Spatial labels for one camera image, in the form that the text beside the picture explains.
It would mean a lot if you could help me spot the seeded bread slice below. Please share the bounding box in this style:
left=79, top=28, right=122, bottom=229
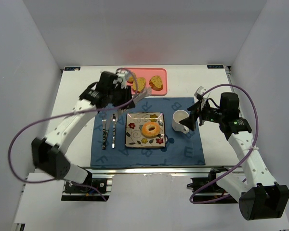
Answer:
left=132, top=77, right=146, bottom=93
left=149, top=76, right=163, bottom=91

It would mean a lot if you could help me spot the orange sugared bagel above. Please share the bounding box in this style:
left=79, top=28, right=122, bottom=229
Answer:
left=141, top=122, right=160, bottom=138

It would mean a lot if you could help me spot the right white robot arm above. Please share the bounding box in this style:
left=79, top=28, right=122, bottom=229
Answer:
left=180, top=92, right=289, bottom=220

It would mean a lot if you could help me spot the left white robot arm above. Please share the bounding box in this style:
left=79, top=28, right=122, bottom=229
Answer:
left=31, top=68, right=152, bottom=187

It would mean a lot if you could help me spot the white ceramic mug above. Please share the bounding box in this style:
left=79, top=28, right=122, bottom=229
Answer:
left=172, top=110, right=189, bottom=134

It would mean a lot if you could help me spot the pink plastic tray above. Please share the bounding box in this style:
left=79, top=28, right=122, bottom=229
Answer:
left=128, top=68, right=168, bottom=96

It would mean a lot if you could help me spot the small round muffin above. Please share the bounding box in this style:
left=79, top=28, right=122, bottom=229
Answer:
left=127, top=75, right=134, bottom=84

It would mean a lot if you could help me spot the square floral ceramic plate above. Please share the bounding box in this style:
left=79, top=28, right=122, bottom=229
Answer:
left=125, top=112, right=166, bottom=149

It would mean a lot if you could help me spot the blue lettered placemat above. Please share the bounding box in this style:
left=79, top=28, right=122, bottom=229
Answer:
left=91, top=97, right=205, bottom=168

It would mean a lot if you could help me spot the spoon with patterned handle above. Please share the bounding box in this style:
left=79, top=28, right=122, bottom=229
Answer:
left=112, top=112, right=118, bottom=149

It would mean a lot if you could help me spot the fork with patterned handle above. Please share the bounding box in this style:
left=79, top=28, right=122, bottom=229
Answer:
left=102, top=115, right=107, bottom=150

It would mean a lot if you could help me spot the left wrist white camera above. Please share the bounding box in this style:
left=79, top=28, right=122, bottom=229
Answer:
left=113, top=70, right=130, bottom=89

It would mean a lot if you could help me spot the wrist white camera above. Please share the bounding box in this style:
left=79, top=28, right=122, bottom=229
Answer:
left=113, top=70, right=130, bottom=89
left=194, top=86, right=210, bottom=109

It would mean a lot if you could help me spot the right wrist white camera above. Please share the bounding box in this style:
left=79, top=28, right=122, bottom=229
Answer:
left=194, top=86, right=210, bottom=109

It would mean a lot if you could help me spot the aluminium table front rail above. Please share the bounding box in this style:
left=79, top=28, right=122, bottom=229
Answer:
left=81, top=165, right=248, bottom=176

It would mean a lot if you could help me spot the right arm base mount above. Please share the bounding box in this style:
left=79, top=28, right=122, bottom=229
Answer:
left=186, top=167, right=237, bottom=204

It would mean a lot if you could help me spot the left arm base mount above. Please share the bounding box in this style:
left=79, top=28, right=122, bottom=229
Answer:
left=61, top=174, right=112, bottom=202

